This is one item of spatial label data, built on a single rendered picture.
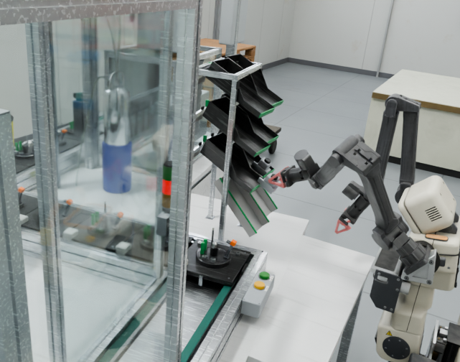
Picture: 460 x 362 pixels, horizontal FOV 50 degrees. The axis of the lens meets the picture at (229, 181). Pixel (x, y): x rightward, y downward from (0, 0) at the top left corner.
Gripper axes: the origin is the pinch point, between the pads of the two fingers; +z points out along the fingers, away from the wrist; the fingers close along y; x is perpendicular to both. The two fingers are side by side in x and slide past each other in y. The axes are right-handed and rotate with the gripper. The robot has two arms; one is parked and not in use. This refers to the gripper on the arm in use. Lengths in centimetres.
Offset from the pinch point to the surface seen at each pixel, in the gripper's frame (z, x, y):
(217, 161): 19.0, -13.5, 6.8
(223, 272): 13.2, 24.3, 34.1
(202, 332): 5, 30, 65
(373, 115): 73, 44, -431
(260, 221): 14.9, 19.4, -5.9
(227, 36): 66, -72, -118
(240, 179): 10.9, -4.1, 6.8
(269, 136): 5.4, -15.3, -18.7
